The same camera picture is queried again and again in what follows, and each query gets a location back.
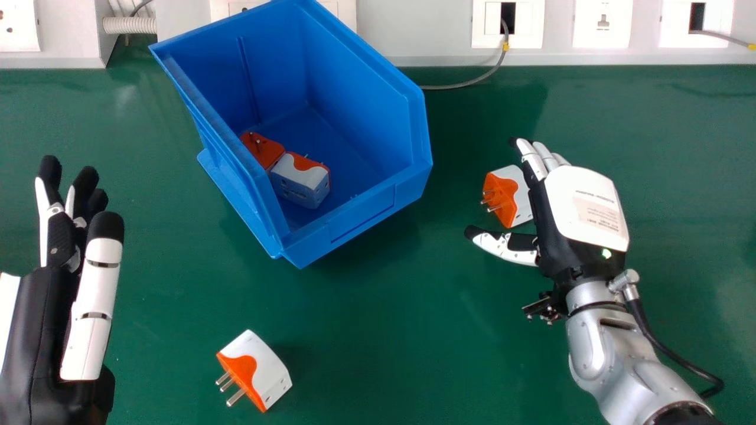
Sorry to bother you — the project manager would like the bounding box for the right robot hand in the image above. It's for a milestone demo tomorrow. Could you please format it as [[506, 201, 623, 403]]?
[[464, 138, 631, 285]]

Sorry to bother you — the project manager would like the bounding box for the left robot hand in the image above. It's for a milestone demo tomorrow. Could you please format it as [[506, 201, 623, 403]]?
[[0, 155, 126, 425]]

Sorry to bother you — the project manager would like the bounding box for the white-and-orange plug adapter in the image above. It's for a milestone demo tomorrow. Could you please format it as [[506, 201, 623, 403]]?
[[240, 131, 286, 172], [481, 165, 535, 230], [215, 329, 294, 413], [269, 152, 331, 210]]

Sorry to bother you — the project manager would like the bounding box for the white socket plate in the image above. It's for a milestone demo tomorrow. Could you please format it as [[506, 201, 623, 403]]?
[[471, 0, 545, 49], [572, 0, 634, 49], [658, 0, 735, 49], [0, 0, 42, 53]]

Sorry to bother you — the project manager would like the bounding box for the blue plastic bin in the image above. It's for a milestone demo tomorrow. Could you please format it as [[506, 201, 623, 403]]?
[[149, 0, 434, 270]]

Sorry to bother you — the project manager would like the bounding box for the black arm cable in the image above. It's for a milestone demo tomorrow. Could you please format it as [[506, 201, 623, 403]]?
[[626, 286, 726, 400]]

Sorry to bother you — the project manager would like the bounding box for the grey cable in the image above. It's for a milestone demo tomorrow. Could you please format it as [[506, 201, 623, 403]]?
[[689, 27, 756, 51], [418, 18, 511, 91]]

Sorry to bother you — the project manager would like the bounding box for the white corrugated hose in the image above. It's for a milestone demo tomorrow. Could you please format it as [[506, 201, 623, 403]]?
[[103, 15, 158, 35]]

